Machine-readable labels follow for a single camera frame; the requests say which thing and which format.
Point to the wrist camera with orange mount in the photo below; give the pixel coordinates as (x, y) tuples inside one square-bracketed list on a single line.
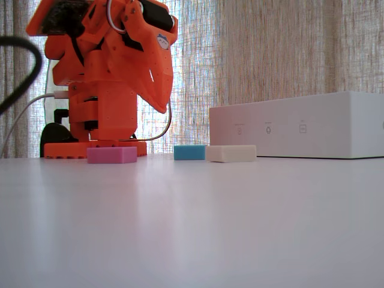
[(63, 15)]

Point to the pink foam cuboid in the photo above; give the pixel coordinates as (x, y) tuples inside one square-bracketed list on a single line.
[(111, 155)]

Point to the beige woven curtain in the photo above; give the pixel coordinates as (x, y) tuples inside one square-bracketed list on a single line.
[(270, 51)]

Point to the orange gripper black motor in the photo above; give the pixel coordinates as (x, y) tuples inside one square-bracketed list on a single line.
[(153, 64)]

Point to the black table clamp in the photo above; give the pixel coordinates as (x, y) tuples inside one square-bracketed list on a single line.
[(54, 135)]

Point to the blue foam cuboid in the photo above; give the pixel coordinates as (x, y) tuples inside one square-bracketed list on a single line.
[(189, 152)]

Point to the orange robot base plate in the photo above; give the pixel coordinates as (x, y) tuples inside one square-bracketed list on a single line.
[(66, 150)]

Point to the white foam cuboid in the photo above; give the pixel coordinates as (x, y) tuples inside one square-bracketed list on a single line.
[(231, 153)]

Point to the white cardboard box bin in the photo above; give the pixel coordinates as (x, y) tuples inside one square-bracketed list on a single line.
[(300, 129)]

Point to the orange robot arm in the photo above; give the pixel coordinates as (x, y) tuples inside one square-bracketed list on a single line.
[(102, 105)]

